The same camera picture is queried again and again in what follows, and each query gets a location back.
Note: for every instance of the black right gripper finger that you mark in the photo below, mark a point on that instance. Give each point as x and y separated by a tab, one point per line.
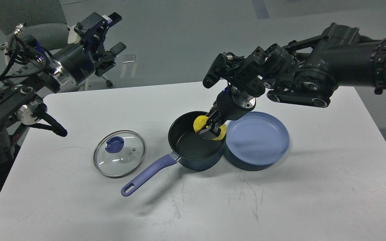
210	126
209	136

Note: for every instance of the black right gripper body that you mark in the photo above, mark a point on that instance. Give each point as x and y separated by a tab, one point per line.
232	104

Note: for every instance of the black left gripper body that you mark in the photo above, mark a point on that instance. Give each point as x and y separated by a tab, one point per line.
76	62

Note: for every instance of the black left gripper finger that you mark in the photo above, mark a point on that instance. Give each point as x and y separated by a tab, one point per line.
92	32
105	61

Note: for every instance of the yellow potato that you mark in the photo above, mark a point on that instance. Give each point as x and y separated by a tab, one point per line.
200	121

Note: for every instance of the glass lid purple knob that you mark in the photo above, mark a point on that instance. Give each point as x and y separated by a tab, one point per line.
119	153

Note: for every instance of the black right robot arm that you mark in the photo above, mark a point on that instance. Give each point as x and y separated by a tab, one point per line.
306	72

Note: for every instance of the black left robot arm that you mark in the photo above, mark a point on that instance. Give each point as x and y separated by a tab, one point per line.
31	67

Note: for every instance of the blue round plate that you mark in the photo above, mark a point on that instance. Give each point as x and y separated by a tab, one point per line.
256	141

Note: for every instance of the grey office chair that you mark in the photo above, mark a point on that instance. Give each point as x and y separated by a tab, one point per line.
44	20

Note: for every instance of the dark blue saucepan purple handle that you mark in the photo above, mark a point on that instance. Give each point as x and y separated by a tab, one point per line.
188	149

